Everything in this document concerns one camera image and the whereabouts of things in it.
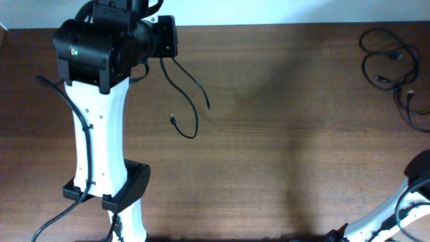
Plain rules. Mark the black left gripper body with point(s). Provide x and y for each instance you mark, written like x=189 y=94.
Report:
x=165 y=39

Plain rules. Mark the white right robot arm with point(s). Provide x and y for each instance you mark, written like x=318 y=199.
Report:
x=409 y=203

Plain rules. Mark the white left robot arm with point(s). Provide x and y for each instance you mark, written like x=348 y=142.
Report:
x=96 y=52

